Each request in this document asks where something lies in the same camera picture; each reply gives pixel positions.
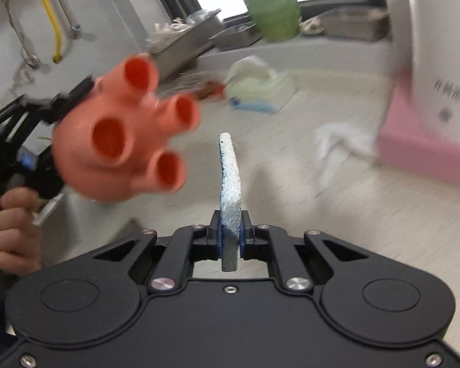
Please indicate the green flower vase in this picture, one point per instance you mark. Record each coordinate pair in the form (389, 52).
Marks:
(272, 7)

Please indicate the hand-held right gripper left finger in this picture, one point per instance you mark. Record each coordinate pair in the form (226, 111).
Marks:
(218, 237)

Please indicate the yellow patterned tissue pack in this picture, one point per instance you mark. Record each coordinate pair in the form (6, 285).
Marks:
(260, 92)

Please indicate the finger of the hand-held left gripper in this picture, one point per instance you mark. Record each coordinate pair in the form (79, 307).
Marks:
(67, 101)

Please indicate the person's left hand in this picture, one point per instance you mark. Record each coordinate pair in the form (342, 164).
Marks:
(11, 237)

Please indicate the salmon pink plastic funnel holder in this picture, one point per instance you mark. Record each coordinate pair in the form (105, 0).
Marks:
(145, 134)

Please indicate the crumpled white tissue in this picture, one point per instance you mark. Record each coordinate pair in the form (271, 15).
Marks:
(341, 142)

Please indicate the metal hook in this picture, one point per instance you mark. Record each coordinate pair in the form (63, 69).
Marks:
(67, 11)
(21, 38)

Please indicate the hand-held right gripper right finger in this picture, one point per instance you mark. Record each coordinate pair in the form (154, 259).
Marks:
(244, 237)

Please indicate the small steel tray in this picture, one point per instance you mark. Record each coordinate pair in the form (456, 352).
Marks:
(235, 36)

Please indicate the clear plastic bag with food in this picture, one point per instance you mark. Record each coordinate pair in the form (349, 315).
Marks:
(191, 86)

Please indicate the yellow hook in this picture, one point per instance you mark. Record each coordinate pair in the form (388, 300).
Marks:
(55, 34)

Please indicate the white and blue sponge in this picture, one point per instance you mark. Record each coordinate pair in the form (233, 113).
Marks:
(230, 184)

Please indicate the white electric kettle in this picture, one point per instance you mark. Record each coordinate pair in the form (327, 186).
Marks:
(437, 46)

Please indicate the large steel tray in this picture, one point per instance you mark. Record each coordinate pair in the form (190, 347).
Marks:
(184, 46)

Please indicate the pink box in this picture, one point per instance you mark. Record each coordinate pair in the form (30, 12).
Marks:
(418, 153)

